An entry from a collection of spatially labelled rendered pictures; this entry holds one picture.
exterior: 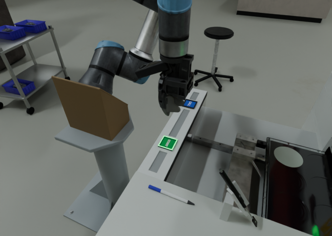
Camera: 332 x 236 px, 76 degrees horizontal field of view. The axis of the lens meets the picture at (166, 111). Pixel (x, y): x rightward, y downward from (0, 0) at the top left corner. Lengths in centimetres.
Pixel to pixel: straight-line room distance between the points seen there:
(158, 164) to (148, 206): 15
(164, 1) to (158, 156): 48
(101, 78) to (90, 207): 111
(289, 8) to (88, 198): 607
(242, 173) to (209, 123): 35
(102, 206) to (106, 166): 60
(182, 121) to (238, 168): 28
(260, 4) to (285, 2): 58
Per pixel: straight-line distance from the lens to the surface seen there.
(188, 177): 87
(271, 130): 115
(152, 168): 72
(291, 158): 94
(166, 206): 64
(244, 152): 88
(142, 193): 66
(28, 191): 209
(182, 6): 51
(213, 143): 96
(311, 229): 80
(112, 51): 98
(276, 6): 657
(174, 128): 85
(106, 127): 96
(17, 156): 242
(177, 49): 53
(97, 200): 181
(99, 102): 89
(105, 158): 117
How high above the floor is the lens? 153
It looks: 38 degrees down
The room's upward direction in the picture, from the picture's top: straight up
